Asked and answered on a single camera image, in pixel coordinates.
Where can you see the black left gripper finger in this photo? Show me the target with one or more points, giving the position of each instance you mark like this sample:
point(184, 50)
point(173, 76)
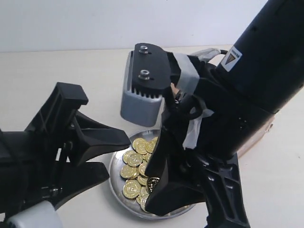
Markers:
point(72, 181)
point(91, 139)

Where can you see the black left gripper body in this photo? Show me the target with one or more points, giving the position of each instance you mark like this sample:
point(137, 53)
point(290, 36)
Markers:
point(28, 158)

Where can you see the round silver metal plate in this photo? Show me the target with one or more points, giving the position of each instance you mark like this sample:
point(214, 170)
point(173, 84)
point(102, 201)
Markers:
point(116, 183)

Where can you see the right wrist camera grey housing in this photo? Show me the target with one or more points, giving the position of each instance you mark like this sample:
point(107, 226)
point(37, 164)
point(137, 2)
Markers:
point(149, 73)

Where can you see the left wrist camera grey housing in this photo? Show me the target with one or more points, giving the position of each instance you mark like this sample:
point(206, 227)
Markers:
point(41, 215)

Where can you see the wrist camera grey housing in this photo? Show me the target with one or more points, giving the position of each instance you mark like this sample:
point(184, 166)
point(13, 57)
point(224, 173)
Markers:
point(41, 215)
point(149, 73)

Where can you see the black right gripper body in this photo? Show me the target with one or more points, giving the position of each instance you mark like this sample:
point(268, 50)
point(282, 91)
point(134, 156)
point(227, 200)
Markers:
point(209, 172)

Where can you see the brown cardboard coin box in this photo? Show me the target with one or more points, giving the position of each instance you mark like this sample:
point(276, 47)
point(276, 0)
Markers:
point(254, 139)

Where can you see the gold coin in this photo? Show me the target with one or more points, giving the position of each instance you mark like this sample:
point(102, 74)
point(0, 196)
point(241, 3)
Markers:
point(151, 183)
point(131, 189)
point(139, 146)

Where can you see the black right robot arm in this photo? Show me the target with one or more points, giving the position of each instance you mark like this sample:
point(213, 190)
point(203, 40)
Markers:
point(265, 66)

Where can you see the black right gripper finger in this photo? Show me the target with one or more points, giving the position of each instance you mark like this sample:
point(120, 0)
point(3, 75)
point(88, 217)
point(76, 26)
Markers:
point(177, 188)
point(158, 164)

